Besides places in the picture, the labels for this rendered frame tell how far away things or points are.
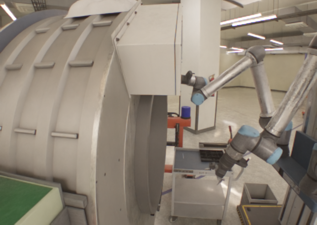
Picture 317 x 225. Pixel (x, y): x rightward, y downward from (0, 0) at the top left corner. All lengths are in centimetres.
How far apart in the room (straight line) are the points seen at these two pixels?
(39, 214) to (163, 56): 41
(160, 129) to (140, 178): 79
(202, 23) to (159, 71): 374
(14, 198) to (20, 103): 23
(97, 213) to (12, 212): 16
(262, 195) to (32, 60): 237
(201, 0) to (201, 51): 112
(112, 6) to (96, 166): 52
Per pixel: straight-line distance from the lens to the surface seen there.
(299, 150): 148
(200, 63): 403
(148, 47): 43
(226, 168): 95
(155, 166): 137
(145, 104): 66
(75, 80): 45
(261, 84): 152
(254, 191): 234
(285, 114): 97
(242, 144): 87
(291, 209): 178
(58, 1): 594
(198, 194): 196
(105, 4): 68
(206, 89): 129
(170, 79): 47
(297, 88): 96
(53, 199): 39
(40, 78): 53
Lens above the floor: 156
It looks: 12 degrees down
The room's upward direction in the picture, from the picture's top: straight up
